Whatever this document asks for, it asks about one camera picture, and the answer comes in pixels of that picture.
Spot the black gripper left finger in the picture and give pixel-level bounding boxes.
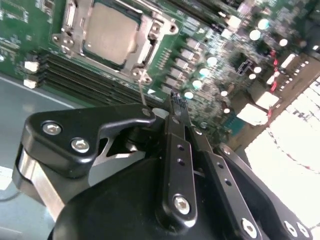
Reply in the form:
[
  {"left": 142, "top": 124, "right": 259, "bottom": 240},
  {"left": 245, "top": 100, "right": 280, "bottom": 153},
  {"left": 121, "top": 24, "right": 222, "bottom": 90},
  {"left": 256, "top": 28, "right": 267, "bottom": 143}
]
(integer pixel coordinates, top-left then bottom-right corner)
[{"left": 11, "top": 91, "right": 199, "bottom": 231}]

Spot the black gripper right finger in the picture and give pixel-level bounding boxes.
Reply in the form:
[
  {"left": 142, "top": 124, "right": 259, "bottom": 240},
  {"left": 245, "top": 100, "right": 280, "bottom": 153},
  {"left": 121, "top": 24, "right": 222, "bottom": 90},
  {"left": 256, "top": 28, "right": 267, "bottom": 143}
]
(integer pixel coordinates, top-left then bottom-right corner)
[{"left": 178, "top": 94, "right": 315, "bottom": 240}]

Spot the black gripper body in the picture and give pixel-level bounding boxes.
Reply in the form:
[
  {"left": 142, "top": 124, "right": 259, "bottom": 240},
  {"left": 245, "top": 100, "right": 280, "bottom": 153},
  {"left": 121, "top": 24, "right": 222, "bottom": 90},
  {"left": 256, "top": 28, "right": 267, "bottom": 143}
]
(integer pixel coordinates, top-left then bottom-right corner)
[{"left": 51, "top": 156, "right": 235, "bottom": 240}]

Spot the metal socket cover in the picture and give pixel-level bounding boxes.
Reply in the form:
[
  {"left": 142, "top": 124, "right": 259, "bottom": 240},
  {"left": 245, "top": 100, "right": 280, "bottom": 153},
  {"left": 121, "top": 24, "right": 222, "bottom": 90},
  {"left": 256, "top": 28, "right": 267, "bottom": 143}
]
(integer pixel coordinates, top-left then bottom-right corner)
[{"left": 62, "top": 0, "right": 161, "bottom": 76}]

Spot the silver CPU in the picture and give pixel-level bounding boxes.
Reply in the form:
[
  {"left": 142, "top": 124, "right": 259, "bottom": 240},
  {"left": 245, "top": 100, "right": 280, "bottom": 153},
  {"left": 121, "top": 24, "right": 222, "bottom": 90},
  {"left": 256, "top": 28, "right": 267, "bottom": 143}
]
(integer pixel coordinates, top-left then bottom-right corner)
[{"left": 83, "top": 2, "right": 141, "bottom": 68}]

